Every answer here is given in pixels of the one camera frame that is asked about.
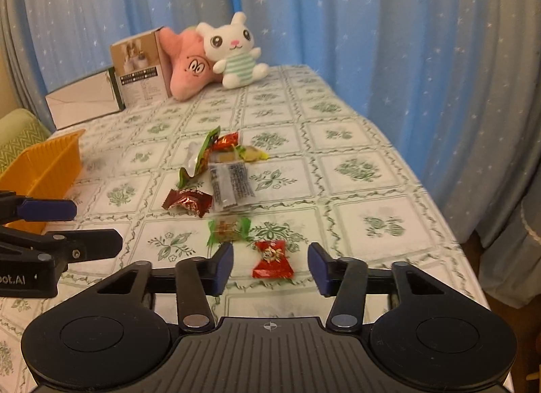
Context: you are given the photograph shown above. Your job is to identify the orange plastic tray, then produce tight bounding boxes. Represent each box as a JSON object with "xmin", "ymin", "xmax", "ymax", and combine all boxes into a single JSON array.
[{"xmin": 0, "ymin": 129, "xmax": 86, "ymax": 235}]

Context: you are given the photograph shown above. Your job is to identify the pink star plush toy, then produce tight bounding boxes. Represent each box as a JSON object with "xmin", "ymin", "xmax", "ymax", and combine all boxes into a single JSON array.
[{"xmin": 163, "ymin": 26, "xmax": 223, "ymax": 102}]

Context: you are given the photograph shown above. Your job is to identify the bright red candy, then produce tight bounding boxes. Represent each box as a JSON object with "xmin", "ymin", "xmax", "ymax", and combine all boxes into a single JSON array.
[{"xmin": 252, "ymin": 239, "xmax": 296, "ymax": 279}]

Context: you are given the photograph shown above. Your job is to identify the flat white box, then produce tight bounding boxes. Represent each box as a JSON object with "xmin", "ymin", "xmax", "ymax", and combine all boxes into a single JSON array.
[{"xmin": 45, "ymin": 67, "xmax": 126, "ymax": 131}]

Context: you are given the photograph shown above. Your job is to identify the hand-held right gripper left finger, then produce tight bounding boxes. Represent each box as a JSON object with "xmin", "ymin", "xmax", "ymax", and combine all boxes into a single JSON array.
[{"xmin": 96, "ymin": 243, "xmax": 235, "ymax": 333}]

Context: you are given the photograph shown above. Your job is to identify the green patterned cushion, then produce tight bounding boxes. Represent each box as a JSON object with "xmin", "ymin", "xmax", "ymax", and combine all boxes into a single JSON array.
[{"xmin": 0, "ymin": 108, "xmax": 52, "ymax": 175}]

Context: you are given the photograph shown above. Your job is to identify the dark red candy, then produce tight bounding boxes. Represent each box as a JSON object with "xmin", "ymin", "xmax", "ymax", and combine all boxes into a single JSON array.
[{"xmin": 163, "ymin": 189, "xmax": 214, "ymax": 219}]

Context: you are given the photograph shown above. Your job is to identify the red-orange foil candy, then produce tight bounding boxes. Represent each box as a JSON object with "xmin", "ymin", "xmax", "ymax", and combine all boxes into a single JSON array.
[{"xmin": 211, "ymin": 132, "xmax": 240, "ymax": 154}]

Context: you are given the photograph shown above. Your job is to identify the green wrapped candy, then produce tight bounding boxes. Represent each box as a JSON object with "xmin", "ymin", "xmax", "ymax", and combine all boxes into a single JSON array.
[{"xmin": 206, "ymin": 215, "xmax": 253, "ymax": 249}]

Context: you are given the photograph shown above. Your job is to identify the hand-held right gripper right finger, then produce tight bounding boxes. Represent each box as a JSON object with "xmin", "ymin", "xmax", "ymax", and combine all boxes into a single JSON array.
[{"xmin": 307, "ymin": 242, "xmax": 445, "ymax": 333}]

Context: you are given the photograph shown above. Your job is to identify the green floral tablecloth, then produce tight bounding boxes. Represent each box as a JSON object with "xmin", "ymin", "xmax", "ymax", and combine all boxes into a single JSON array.
[{"xmin": 0, "ymin": 64, "xmax": 492, "ymax": 393}]

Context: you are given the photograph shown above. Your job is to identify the long green snack packet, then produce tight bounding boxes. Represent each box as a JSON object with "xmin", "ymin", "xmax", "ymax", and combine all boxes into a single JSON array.
[{"xmin": 178, "ymin": 126, "xmax": 222, "ymax": 189}]

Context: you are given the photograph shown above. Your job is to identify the white clear snack packet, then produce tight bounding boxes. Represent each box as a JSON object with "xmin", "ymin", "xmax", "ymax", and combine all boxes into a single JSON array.
[{"xmin": 184, "ymin": 143, "xmax": 204, "ymax": 176}]

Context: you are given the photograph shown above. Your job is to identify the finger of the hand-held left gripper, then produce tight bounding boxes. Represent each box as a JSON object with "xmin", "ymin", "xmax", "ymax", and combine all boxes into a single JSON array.
[
  {"xmin": 0, "ymin": 224, "xmax": 124, "ymax": 268},
  {"xmin": 0, "ymin": 191, "xmax": 78, "ymax": 223}
]

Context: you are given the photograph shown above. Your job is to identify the blue star curtain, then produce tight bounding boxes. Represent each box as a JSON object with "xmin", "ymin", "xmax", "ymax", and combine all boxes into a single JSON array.
[{"xmin": 0, "ymin": 0, "xmax": 541, "ymax": 310}]

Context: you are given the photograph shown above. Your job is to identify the clear packet with black print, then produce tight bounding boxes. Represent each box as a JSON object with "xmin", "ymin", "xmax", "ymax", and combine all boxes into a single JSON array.
[{"xmin": 208, "ymin": 161, "xmax": 258, "ymax": 213}]

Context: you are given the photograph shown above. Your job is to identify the white rabbit plush toy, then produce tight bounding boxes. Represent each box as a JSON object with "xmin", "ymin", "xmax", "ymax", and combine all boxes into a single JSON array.
[{"xmin": 195, "ymin": 11, "xmax": 271, "ymax": 90}]

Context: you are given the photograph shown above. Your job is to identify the brown cardboard box with photo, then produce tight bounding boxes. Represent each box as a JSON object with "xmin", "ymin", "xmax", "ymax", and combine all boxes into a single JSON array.
[{"xmin": 111, "ymin": 26, "xmax": 173, "ymax": 107}]

